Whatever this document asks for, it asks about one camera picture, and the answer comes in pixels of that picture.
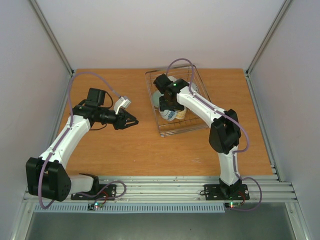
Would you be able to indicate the aluminium frame rails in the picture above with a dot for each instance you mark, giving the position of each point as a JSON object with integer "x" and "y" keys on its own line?
{"x": 280, "y": 217}

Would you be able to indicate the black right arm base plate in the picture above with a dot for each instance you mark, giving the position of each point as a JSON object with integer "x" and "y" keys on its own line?
{"x": 212, "y": 192}

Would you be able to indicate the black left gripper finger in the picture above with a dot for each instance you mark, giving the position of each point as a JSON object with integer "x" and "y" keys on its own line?
{"x": 130, "y": 119}
{"x": 129, "y": 124}

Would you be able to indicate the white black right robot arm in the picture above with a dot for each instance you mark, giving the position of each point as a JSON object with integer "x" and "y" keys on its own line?
{"x": 224, "y": 135}

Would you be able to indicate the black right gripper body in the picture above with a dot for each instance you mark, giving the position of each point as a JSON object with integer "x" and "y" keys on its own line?
{"x": 170, "y": 107}

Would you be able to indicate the controller board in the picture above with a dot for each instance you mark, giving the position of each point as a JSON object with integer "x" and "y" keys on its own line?
{"x": 233, "y": 205}
{"x": 94, "y": 206}

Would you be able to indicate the metal wire dish rack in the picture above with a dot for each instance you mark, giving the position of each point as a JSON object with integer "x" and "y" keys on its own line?
{"x": 191, "y": 122}

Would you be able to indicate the pink patterned bowl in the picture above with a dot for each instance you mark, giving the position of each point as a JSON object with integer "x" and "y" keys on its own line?
{"x": 194, "y": 87}

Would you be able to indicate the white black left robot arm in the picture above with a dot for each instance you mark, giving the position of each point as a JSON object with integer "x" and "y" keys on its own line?
{"x": 46, "y": 175}

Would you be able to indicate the grey slotted cable duct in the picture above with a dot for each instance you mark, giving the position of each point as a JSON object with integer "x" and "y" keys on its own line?
{"x": 134, "y": 208}

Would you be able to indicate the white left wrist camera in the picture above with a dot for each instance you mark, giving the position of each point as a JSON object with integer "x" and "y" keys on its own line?
{"x": 122, "y": 102}

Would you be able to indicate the yellow blue patterned bowl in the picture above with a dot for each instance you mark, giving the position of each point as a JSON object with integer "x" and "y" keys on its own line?
{"x": 181, "y": 114}

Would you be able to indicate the left controller board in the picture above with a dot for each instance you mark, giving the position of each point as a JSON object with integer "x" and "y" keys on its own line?
{"x": 94, "y": 206}

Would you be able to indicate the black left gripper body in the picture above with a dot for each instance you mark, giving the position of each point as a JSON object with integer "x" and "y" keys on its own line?
{"x": 118, "y": 124}

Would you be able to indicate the green ring patterned bowl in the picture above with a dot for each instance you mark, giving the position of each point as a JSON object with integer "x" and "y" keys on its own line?
{"x": 156, "y": 98}

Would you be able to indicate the right controller board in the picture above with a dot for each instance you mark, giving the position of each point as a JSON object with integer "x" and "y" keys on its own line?
{"x": 233, "y": 205}

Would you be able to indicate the pale green bowl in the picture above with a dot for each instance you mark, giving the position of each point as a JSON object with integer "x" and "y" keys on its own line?
{"x": 172, "y": 79}

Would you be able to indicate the blue floral white bowl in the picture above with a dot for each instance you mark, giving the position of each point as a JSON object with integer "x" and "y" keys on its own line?
{"x": 168, "y": 115}

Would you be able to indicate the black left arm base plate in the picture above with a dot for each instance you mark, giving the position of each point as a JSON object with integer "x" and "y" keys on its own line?
{"x": 109, "y": 191}

